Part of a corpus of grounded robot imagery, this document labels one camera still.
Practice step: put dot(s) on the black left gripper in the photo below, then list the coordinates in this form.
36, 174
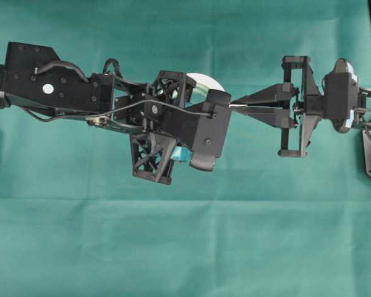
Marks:
140, 113

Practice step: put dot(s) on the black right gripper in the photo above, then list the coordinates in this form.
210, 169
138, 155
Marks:
308, 106

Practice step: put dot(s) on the white duct tape roll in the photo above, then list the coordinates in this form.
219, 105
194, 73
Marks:
204, 83

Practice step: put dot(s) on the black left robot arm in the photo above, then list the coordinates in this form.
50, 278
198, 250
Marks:
48, 88

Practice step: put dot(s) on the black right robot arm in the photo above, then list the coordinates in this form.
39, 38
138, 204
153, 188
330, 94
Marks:
362, 112

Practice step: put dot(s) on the green table cloth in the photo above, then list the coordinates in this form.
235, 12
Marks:
75, 222

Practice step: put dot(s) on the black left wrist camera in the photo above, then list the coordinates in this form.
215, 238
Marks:
201, 128

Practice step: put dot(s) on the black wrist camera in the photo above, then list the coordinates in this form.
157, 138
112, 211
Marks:
341, 95
201, 128

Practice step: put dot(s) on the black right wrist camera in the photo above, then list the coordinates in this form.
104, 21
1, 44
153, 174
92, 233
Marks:
341, 95

